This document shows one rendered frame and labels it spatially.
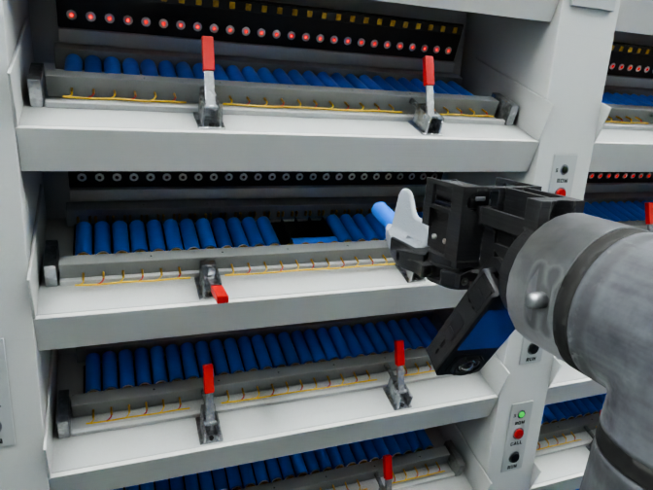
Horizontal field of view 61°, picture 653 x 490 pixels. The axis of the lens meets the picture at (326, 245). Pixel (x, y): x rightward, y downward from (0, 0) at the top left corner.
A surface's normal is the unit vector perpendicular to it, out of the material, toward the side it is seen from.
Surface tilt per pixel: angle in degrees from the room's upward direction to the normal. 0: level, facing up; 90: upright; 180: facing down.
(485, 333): 121
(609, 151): 109
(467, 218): 89
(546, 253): 55
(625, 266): 44
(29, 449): 90
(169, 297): 19
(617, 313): 74
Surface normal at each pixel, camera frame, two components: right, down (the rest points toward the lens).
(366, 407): 0.17, -0.82
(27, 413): 0.36, 0.27
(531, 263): -0.88, -0.26
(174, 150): 0.33, 0.57
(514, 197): -0.93, 0.04
